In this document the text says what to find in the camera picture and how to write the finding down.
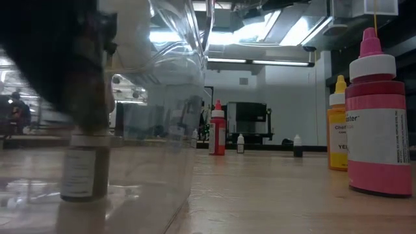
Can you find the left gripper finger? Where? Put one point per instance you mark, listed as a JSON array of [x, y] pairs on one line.
[[91, 104]]

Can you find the red food coloring bottle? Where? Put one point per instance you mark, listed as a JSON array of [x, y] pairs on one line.
[[217, 133]]

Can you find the yellow food coloring bottle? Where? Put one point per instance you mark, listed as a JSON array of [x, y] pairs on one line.
[[337, 130]]

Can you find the pink food coloring bottle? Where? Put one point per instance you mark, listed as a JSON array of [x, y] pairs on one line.
[[377, 136]]

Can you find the person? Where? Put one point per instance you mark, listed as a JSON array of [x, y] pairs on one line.
[[19, 112]]

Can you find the clear plastic container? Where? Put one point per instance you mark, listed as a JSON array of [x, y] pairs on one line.
[[156, 182]]

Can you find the black workstation cabinet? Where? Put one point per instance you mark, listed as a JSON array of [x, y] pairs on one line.
[[250, 113]]

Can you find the ceiling light strip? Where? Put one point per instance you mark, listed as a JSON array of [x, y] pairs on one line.
[[279, 62]]

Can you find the white ceiling vent box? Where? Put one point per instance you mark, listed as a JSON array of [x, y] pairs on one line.
[[380, 7]]

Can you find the small grey wall box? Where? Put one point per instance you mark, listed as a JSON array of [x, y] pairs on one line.
[[243, 81]]

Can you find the black aluminium table frame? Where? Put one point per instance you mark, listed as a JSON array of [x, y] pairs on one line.
[[279, 148]]

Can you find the silver ventilation duct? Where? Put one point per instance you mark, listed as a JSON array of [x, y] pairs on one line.
[[292, 29]]

